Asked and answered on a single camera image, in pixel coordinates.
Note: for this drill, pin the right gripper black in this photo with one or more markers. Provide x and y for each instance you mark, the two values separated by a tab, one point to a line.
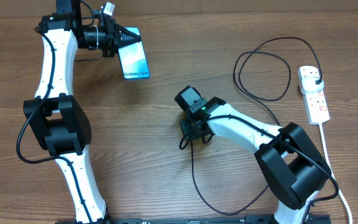
186	126

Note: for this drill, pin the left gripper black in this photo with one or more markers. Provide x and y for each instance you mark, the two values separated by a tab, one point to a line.
114	32

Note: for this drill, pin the blue Galaxy smartphone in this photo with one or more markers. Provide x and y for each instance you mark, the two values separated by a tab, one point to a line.
133	62

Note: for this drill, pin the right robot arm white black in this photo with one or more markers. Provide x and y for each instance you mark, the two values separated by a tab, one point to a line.
294	169

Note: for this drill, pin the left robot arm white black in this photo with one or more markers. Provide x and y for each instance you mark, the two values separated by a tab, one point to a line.
58	122

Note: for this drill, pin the white charger plug adapter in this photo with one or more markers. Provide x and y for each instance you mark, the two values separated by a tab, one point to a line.
309	85

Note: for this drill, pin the white power strip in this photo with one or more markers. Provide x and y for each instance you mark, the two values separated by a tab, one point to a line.
315	103

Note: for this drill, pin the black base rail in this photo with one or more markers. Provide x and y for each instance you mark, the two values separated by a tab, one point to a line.
248	219

